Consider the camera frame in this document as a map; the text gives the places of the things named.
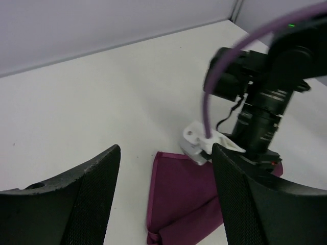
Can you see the purple cloth napkin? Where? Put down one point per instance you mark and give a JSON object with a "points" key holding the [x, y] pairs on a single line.
{"points": [[183, 206]]}

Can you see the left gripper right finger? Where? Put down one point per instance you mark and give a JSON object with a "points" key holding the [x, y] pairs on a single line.
{"points": [[261, 208]]}

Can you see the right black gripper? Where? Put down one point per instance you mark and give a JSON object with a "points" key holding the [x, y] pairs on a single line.
{"points": [[270, 161]]}

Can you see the right aluminium frame post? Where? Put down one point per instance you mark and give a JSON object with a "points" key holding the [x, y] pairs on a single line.
{"points": [[236, 10]]}

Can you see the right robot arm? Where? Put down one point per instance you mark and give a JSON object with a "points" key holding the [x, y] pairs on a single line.
{"points": [[261, 85]]}

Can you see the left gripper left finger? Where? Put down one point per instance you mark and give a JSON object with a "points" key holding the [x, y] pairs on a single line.
{"points": [[70, 208]]}

